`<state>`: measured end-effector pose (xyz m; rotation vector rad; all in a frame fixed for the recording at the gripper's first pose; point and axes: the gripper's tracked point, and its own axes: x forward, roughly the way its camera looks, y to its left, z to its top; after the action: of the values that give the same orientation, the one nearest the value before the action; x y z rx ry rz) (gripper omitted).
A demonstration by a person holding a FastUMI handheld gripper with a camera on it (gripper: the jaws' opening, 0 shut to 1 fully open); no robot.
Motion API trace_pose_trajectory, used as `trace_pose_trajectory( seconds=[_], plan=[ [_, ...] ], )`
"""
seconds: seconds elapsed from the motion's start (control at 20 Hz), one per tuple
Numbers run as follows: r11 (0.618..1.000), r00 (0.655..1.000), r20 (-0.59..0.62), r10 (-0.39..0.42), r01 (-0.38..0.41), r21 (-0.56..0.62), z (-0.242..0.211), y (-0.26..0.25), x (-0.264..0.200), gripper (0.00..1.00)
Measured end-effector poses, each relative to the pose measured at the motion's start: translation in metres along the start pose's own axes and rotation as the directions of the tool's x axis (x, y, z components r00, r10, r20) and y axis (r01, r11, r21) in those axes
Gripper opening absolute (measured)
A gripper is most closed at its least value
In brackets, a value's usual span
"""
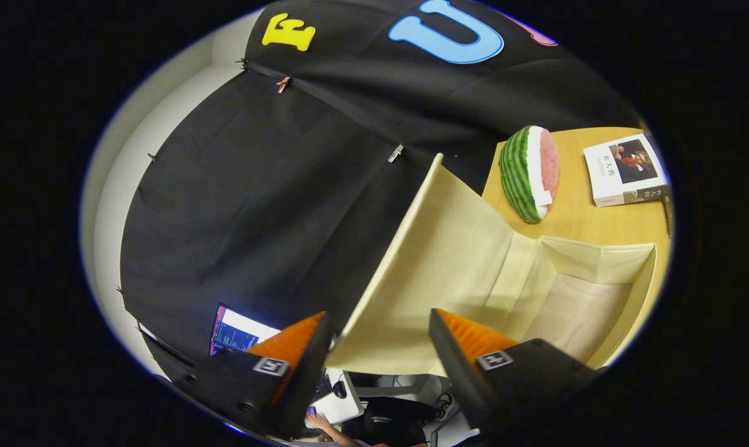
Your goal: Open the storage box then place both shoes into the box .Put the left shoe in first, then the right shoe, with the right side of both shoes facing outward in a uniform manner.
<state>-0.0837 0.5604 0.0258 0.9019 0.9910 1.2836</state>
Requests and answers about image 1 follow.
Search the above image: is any white desk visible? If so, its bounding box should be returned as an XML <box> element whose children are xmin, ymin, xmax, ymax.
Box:
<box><xmin>305</xmin><ymin>368</ymin><xmax>366</xmax><ymax>428</ymax></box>

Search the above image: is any beige fabric storage box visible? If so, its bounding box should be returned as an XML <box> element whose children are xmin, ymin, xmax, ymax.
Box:
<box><xmin>326</xmin><ymin>153</ymin><xmax>658</xmax><ymax>377</ymax></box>

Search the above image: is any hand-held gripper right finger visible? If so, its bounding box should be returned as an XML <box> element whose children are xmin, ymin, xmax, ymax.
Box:
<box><xmin>428</xmin><ymin>309</ymin><xmax>598</xmax><ymax>429</ymax></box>

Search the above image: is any white portrait cover book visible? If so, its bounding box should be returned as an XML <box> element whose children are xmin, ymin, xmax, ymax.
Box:
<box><xmin>583</xmin><ymin>133</ymin><xmax>671</xmax><ymax>207</ymax></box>

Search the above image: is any black bag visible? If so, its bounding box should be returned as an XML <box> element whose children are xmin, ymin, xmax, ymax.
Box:
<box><xmin>343</xmin><ymin>397</ymin><xmax>440</xmax><ymax>447</ymax></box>

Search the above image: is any black keyboard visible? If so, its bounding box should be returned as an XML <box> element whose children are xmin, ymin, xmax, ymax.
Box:
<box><xmin>310</xmin><ymin>374</ymin><xmax>336</xmax><ymax>405</ymax></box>

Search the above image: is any watermelon slice plush toy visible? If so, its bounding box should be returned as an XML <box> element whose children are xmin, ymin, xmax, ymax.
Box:
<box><xmin>498</xmin><ymin>125</ymin><xmax>561</xmax><ymax>224</ymax></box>

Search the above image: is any computer monitor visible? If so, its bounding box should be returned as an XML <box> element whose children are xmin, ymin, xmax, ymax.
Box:
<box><xmin>210</xmin><ymin>303</ymin><xmax>282</xmax><ymax>356</ymax></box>

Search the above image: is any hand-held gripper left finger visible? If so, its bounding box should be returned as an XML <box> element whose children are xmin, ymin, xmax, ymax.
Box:
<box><xmin>176</xmin><ymin>312</ymin><xmax>335</xmax><ymax>438</ymax></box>

